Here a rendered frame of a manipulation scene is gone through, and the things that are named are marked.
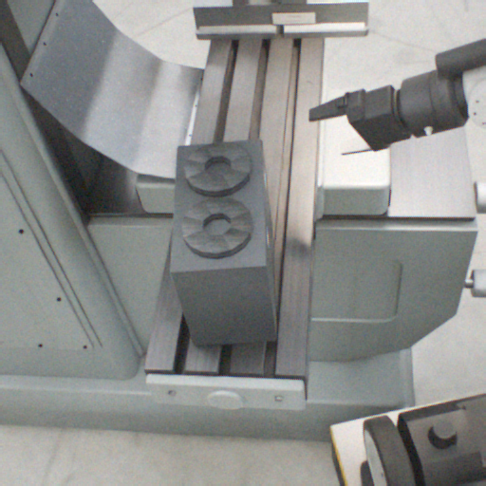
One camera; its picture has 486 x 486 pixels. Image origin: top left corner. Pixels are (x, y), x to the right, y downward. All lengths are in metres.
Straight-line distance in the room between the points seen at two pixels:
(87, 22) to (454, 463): 1.06
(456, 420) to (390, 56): 1.92
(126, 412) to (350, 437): 0.66
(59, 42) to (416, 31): 2.04
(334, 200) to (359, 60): 1.69
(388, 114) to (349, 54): 1.99
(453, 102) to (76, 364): 1.25
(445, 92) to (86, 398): 1.30
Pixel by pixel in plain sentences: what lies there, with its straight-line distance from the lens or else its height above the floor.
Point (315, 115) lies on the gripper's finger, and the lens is 1.06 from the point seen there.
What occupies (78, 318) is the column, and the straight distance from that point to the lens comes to 1.69.
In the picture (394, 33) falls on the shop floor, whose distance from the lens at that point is 3.12.
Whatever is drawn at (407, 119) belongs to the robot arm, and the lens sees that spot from 1.02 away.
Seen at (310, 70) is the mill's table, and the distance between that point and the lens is 1.38.
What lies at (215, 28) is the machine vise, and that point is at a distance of 1.48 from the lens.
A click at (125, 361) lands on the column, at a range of 1.86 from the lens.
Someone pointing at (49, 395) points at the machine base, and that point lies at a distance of 1.99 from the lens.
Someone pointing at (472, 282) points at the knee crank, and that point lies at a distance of 1.56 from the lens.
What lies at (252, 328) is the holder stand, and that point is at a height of 1.03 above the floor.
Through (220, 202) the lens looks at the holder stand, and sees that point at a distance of 0.89.
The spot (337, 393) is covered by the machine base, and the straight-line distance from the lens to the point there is 1.82.
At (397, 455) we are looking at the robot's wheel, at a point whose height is 0.60.
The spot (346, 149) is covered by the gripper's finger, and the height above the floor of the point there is 1.04.
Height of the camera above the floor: 1.85
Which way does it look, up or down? 52 degrees down
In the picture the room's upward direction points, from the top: 10 degrees counter-clockwise
